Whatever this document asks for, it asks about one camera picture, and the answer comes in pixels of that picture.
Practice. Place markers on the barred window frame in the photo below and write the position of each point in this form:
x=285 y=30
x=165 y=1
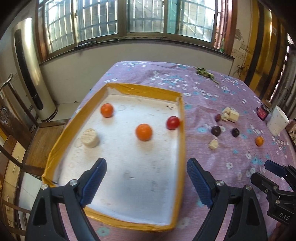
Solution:
x=62 y=26

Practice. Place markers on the purple floral tablecloth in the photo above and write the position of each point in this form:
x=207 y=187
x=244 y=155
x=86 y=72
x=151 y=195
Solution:
x=236 y=159

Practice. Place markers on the dark wooden chair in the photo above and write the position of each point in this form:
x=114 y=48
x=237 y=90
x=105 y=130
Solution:
x=24 y=150

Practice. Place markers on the red cherry tomato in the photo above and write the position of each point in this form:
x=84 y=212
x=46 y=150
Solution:
x=172 y=123

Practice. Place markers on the large round white cake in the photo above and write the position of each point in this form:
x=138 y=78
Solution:
x=90 y=138

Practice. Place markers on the large cream cube block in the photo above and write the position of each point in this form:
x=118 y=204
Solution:
x=233 y=116

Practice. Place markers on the red label dark jar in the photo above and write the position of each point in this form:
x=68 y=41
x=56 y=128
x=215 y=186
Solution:
x=262 y=112

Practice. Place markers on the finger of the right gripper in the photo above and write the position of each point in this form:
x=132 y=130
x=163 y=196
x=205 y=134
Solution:
x=275 y=168
x=265 y=184

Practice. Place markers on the white polka dot cup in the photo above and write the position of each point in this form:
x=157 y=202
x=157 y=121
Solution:
x=277 y=122

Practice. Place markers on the green leafy sprig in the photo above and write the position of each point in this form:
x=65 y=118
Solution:
x=203 y=72

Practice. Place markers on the yellow-rimmed white tray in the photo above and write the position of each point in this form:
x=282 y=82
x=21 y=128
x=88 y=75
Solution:
x=143 y=185

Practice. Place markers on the red jujube date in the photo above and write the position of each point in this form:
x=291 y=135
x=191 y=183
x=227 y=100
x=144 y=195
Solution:
x=218 y=117

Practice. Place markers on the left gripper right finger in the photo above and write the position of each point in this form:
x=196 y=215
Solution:
x=247 y=221

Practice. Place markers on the small cream cube block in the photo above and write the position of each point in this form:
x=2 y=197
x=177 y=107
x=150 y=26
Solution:
x=225 y=117

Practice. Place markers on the small orange kumquat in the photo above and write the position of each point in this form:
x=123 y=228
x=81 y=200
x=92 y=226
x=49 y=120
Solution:
x=107 y=110

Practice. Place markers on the silver standing air conditioner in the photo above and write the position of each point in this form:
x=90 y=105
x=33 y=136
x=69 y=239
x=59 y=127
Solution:
x=29 y=71

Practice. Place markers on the large orange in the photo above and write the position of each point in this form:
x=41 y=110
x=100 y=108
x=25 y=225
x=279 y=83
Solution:
x=143 y=132

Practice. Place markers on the small round white cake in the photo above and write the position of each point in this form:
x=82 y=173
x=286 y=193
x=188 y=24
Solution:
x=214 y=144

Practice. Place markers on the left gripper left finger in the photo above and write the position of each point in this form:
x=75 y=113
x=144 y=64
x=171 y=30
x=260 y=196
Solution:
x=45 y=221

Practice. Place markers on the green bottle on sill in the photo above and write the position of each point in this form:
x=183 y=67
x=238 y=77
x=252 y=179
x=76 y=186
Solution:
x=222 y=45

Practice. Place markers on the small orange tangerine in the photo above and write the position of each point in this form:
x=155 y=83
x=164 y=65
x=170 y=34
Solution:
x=259 y=141

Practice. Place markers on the dark purple plum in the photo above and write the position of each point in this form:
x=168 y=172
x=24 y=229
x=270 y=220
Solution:
x=216 y=131

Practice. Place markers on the small dark plum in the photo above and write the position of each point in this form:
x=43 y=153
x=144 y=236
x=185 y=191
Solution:
x=235 y=132

